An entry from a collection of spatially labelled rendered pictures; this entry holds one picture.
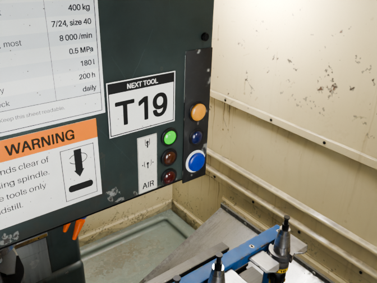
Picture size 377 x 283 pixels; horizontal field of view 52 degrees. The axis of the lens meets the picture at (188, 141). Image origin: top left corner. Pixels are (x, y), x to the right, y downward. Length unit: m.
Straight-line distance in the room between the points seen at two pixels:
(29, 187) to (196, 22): 0.28
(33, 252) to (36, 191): 0.90
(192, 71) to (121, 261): 1.49
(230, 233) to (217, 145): 0.38
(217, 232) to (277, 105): 0.64
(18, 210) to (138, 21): 0.25
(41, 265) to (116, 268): 0.56
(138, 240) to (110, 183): 1.52
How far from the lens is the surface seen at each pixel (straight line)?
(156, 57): 0.49
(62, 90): 0.44
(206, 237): 1.73
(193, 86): 0.53
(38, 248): 1.37
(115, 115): 0.48
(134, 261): 1.92
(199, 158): 0.58
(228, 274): 0.98
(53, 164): 0.47
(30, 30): 0.42
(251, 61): 1.45
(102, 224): 1.98
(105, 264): 1.93
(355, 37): 1.20
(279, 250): 1.03
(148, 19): 0.47
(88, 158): 0.49
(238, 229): 1.71
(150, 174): 0.55
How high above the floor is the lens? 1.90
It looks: 26 degrees down
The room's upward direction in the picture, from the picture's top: 2 degrees clockwise
